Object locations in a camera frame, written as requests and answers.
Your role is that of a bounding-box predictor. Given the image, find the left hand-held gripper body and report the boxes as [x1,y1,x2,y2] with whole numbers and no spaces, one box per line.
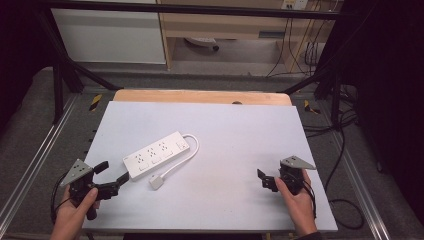
[59,158,118,222]

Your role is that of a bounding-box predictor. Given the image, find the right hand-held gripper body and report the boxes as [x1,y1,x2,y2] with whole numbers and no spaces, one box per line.
[278,155,317,197]

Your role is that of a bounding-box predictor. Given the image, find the white power strip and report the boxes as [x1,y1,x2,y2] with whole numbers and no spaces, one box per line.
[122,130,191,182]

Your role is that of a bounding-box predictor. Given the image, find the person's right hand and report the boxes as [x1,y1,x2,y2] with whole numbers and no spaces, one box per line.
[274,169,318,236]

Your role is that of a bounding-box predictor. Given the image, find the person's left hand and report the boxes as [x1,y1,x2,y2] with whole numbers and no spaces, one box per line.
[50,185,101,234]

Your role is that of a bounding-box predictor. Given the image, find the white plug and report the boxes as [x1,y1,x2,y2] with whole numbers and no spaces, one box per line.
[148,173,165,191]

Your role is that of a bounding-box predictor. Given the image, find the black metal stand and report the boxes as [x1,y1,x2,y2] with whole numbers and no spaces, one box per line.
[283,56,344,129]
[35,9,124,125]

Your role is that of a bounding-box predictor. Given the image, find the wooden table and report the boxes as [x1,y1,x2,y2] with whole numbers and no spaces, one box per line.
[113,88,294,107]

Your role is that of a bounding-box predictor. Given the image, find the white cabinet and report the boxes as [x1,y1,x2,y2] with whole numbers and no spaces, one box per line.
[50,0,167,65]

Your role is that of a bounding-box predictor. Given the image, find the black curtain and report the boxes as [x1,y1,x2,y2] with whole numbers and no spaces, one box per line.
[316,0,424,228]
[0,0,56,131]

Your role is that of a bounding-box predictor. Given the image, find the grey power strip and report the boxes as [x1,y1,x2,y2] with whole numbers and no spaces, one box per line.
[184,36,220,52]

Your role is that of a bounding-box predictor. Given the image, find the wooden desk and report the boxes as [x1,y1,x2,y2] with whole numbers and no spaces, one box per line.
[156,0,338,71]

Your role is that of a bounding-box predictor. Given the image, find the black metal crossbar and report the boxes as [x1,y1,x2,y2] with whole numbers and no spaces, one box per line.
[43,0,344,21]

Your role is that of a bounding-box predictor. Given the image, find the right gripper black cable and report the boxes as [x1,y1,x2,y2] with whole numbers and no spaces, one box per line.
[301,179,318,219]

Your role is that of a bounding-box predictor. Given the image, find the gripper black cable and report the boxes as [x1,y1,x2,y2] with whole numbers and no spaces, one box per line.
[49,171,73,224]
[301,179,318,219]

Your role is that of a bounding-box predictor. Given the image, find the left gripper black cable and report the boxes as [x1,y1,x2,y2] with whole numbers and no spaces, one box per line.
[49,171,73,224]

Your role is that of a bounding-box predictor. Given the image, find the aluminium rail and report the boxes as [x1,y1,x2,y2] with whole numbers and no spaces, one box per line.
[0,94,79,228]
[328,131,393,240]

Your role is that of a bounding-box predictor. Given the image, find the black floor cables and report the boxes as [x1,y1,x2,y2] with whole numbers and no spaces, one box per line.
[301,83,366,231]

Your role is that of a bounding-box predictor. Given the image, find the white power strip cable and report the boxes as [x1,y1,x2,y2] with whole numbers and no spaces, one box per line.
[159,133,201,179]

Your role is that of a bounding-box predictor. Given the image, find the hanging black cables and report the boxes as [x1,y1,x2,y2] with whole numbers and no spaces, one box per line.
[266,13,331,78]

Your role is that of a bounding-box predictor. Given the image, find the white wall socket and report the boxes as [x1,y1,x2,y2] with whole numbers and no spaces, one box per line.
[281,0,309,11]

